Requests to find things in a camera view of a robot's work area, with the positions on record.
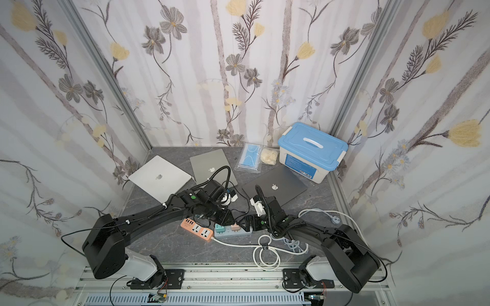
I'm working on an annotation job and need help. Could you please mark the teal charger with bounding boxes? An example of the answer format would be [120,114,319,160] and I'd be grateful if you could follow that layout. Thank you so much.
[214,224,226,234]

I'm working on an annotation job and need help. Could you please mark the orange power strip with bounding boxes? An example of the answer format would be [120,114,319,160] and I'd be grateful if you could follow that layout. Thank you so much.
[180,218,214,242]

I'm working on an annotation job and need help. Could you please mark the blue-grey power strip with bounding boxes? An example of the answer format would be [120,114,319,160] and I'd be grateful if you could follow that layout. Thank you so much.
[214,226,253,239]

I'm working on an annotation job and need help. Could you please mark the pink charger plug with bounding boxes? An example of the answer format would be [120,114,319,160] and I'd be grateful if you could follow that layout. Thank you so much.
[230,224,241,232]

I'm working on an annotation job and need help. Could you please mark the black charger cable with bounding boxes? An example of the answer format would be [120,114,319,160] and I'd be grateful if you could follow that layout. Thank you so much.
[225,183,253,226]

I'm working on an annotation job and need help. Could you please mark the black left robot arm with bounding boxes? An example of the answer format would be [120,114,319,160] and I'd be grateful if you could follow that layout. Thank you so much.
[82,180,234,289]

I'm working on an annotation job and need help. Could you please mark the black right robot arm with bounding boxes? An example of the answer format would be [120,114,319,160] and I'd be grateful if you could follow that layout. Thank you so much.
[238,196,383,293]

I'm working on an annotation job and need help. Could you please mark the silver laptop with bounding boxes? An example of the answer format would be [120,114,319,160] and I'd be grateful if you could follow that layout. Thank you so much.
[190,149,232,184]

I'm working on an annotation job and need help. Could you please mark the dark grey laptop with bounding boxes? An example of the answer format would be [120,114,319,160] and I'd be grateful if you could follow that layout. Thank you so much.
[242,165,307,206]

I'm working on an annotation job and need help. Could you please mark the white laptop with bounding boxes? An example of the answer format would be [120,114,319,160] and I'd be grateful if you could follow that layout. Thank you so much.
[129,156,192,203]

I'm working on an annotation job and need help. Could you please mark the bag of blue masks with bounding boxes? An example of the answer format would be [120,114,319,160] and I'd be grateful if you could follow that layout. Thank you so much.
[235,143,264,173]

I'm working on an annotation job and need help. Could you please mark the bag of white cotton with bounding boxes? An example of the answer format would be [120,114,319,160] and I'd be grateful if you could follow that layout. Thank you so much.
[260,148,279,166]

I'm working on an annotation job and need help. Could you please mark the blue lid storage box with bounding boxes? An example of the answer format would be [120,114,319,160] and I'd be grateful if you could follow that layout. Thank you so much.
[278,122,348,184]

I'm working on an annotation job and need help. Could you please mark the light blue coiled cord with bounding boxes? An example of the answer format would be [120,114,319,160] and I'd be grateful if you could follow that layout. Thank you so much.
[279,235,310,254]

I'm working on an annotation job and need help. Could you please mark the white coiled power cord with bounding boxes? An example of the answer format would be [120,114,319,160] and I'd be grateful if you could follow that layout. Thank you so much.
[211,208,364,272]

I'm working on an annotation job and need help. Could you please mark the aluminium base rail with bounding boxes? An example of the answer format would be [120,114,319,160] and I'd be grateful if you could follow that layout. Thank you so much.
[70,263,396,305]

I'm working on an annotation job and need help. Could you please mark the white vented cable duct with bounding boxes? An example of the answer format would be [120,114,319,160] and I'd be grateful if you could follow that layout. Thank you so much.
[82,292,311,305]

